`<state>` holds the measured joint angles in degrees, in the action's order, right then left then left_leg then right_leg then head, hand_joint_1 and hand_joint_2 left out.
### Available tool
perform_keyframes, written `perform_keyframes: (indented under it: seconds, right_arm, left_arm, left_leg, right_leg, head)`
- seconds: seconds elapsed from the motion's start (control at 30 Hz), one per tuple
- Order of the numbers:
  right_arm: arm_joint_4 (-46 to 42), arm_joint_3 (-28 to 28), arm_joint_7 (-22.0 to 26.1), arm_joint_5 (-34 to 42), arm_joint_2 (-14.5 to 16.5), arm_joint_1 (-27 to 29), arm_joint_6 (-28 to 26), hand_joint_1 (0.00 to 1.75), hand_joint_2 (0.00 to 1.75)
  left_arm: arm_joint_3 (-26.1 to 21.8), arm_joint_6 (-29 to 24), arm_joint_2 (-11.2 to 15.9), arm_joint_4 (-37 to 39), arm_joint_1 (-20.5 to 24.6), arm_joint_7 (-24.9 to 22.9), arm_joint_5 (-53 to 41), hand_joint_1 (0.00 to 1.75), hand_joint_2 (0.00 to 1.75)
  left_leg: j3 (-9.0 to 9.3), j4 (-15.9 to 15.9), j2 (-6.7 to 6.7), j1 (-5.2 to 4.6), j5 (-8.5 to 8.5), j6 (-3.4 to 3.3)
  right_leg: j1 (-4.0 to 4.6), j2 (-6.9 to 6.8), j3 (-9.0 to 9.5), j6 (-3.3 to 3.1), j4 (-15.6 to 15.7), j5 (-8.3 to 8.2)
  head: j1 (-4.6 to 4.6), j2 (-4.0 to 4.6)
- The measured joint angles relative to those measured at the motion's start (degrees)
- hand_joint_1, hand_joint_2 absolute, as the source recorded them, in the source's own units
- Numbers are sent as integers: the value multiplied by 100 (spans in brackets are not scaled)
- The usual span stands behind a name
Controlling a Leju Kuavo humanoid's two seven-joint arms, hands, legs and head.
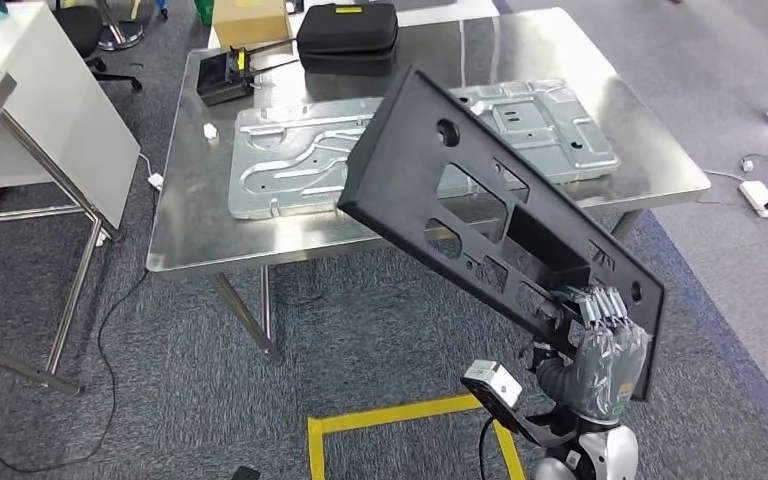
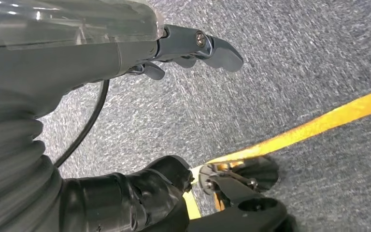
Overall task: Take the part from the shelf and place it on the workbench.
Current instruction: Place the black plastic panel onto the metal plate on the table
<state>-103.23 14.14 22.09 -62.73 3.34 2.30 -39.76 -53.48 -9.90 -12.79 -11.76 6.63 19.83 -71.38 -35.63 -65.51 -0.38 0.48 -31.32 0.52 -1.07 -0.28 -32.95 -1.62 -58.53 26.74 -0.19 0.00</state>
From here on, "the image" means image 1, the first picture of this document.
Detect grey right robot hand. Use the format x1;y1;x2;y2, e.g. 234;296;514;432
532;284;652;422

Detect black plastic panel part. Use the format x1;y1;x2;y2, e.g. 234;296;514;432
337;64;666;403

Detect stainless steel workbench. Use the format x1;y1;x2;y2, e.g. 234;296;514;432
146;6;712;366

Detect white power strip black plug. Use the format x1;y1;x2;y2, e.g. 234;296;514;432
738;180;768;220

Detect silver stamped metal sheet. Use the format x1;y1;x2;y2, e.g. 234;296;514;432
228;78;622;221

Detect white table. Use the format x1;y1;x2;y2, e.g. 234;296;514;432
206;0;501;51

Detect black tray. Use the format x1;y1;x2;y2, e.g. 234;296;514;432
296;1;400;77

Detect small black box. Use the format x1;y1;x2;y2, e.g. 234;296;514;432
196;37;299;107

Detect brown cardboard box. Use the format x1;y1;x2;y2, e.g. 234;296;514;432
211;0;293;49

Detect chrome stool base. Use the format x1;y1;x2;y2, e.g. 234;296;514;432
95;0;145;52

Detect white cabinet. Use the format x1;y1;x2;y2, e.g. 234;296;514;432
0;1;141;230

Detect black chair base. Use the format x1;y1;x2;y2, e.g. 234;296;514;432
52;5;143;93

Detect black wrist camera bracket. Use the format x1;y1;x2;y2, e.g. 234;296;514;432
461;377;581;448

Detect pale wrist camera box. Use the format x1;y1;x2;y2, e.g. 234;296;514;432
463;359;523;409

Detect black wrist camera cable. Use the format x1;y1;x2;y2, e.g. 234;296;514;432
477;415;495;480

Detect white floor cable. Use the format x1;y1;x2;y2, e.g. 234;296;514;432
701;168;746;185

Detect long black floor cable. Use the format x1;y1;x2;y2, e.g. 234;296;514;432
0;192;160;475

